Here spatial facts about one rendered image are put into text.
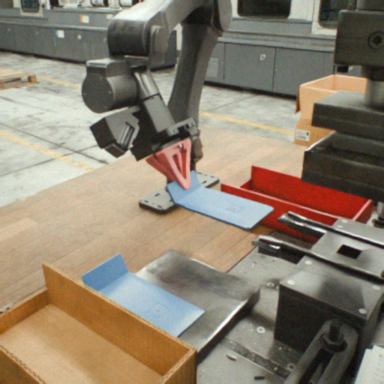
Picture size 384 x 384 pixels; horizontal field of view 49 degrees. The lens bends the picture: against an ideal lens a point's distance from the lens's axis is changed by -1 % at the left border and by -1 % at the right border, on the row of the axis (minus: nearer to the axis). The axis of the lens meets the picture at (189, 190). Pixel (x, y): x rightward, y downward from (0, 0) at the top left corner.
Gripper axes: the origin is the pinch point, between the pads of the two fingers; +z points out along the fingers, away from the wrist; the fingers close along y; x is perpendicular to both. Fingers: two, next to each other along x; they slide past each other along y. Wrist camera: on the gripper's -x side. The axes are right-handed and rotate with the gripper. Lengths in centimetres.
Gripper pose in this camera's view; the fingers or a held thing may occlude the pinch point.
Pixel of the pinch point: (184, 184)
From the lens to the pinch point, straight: 69.4
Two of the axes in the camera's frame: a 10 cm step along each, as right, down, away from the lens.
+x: 6.1, -3.7, 7.0
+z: 4.3, 9.0, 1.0
